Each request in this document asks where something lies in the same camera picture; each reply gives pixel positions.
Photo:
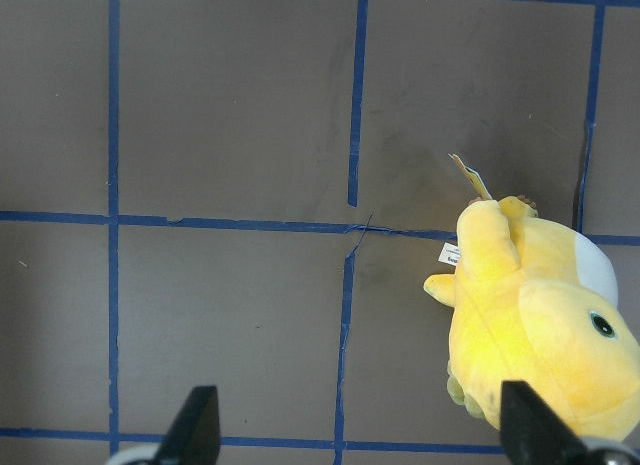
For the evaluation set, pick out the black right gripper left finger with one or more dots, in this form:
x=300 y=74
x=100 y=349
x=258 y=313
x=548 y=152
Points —
x=194 y=436

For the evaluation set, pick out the yellow plush toy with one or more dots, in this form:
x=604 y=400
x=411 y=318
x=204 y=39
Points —
x=536 y=301

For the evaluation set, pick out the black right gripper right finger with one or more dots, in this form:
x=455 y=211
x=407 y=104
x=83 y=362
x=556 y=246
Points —
x=532 y=433

